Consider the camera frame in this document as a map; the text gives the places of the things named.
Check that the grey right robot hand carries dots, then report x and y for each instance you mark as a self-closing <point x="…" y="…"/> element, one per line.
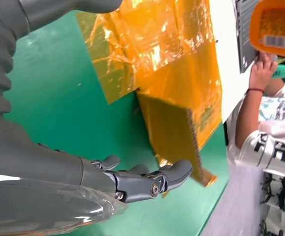
<point x="34" y="182"/>

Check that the yellow film-wrapped cardboard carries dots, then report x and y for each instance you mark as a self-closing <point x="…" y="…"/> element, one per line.
<point x="170" y="81"/>

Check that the dark grey laptop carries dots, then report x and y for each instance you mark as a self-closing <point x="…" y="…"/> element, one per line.
<point x="246" y="35"/>

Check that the person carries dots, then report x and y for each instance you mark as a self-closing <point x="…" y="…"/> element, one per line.
<point x="275" y="140"/>

